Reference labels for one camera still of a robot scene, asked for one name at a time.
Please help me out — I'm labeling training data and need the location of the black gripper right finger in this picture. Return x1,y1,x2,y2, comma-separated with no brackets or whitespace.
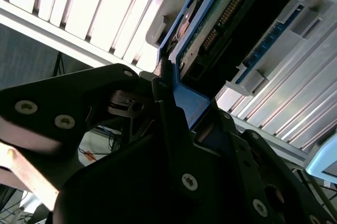
207,99,337,224

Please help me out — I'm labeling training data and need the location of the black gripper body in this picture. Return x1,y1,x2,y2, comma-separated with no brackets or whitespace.
47,129,255,224

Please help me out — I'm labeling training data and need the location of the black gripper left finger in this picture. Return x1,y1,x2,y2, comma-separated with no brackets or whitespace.
0,58,206,209

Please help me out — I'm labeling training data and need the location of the hard disk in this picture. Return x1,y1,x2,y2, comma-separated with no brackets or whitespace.
156,0,313,133

